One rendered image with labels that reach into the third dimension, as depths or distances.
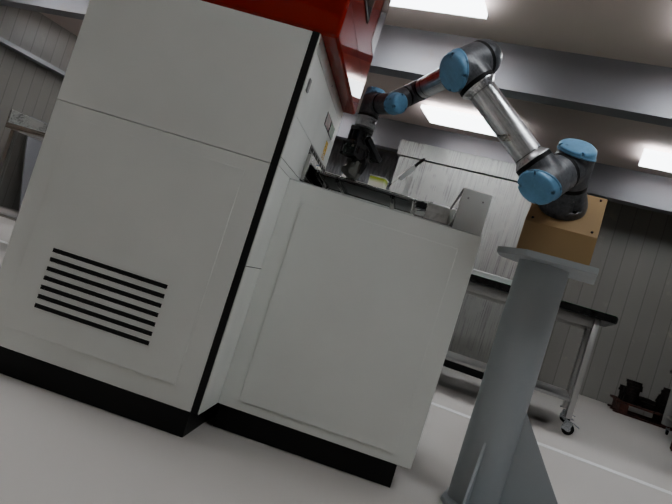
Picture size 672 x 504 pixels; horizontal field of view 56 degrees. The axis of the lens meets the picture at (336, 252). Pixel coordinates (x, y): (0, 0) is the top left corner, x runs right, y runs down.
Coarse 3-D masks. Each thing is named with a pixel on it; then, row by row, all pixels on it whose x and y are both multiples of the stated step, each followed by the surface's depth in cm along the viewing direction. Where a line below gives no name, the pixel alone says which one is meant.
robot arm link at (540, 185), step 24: (456, 48) 190; (480, 48) 190; (456, 72) 188; (480, 72) 187; (480, 96) 188; (504, 96) 189; (504, 120) 187; (504, 144) 189; (528, 144) 185; (528, 168) 185; (552, 168) 183; (528, 192) 187; (552, 192) 182
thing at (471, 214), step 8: (464, 192) 202; (472, 192) 202; (480, 192) 202; (464, 200) 202; (472, 200) 202; (480, 200) 202; (488, 200) 202; (464, 208) 202; (472, 208) 202; (480, 208) 202; (488, 208) 201; (456, 216) 202; (464, 216) 202; (472, 216) 202; (480, 216) 201; (456, 224) 202; (464, 224) 202; (472, 224) 201; (480, 224) 201; (472, 232) 201; (480, 232) 201
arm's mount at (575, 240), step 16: (592, 208) 205; (528, 224) 200; (544, 224) 199; (560, 224) 199; (576, 224) 199; (592, 224) 198; (528, 240) 200; (544, 240) 198; (560, 240) 197; (576, 240) 195; (592, 240) 194; (560, 256) 196; (576, 256) 195
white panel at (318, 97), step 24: (312, 48) 183; (312, 72) 187; (312, 96) 197; (336, 96) 237; (288, 120) 182; (312, 120) 208; (336, 120) 253; (288, 144) 185; (312, 144) 220; (288, 168) 195
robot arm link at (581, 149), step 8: (560, 144) 192; (568, 144) 191; (576, 144) 191; (584, 144) 192; (560, 152) 190; (568, 152) 188; (576, 152) 187; (584, 152) 187; (592, 152) 188; (576, 160) 188; (584, 160) 188; (592, 160) 188; (576, 168) 187; (584, 168) 189; (592, 168) 192; (584, 176) 191; (576, 184) 190; (584, 184) 194
